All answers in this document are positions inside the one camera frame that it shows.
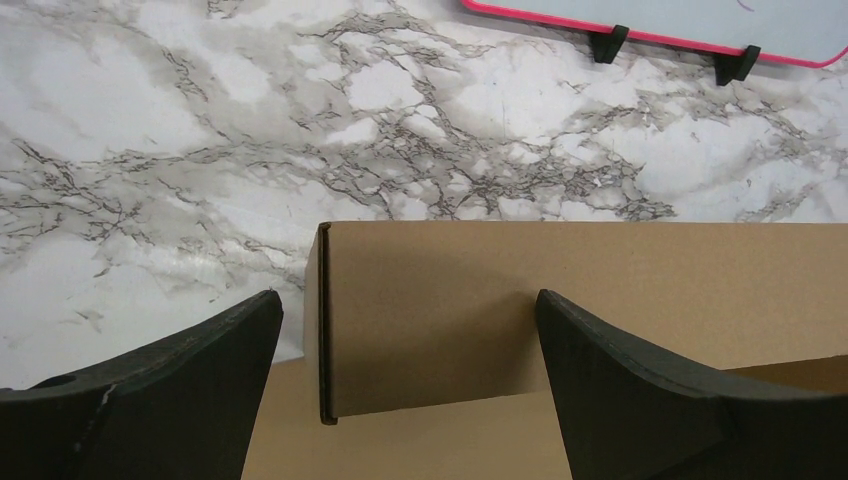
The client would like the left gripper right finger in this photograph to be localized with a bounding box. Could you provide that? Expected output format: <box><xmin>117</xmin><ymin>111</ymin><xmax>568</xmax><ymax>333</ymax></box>
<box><xmin>535</xmin><ymin>290</ymin><xmax>847</xmax><ymax>479</ymax></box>

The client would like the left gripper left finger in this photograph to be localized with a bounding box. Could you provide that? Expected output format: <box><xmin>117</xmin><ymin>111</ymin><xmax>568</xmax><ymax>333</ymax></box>
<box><xmin>1</xmin><ymin>290</ymin><xmax>284</xmax><ymax>479</ymax></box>

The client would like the brown cardboard box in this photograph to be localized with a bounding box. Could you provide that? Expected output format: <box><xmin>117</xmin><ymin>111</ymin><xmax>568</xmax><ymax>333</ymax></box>
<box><xmin>243</xmin><ymin>221</ymin><xmax>847</xmax><ymax>479</ymax></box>

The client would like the white board with pink frame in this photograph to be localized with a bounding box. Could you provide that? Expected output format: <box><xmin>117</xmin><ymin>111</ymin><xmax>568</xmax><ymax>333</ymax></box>
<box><xmin>464</xmin><ymin>0</ymin><xmax>847</xmax><ymax>86</ymax></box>

